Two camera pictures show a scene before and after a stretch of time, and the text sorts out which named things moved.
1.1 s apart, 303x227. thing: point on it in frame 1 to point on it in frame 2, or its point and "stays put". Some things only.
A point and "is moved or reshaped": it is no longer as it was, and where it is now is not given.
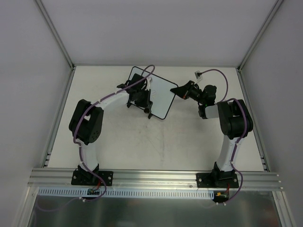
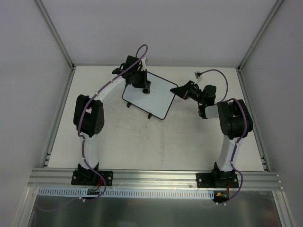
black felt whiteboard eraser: (147, 110) is moved or reshaped
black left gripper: (140, 100) to (138, 82)
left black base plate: (80, 178) stays put
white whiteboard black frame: (162, 92) stays put
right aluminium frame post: (259, 35) stays put
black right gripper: (189, 90) stays put
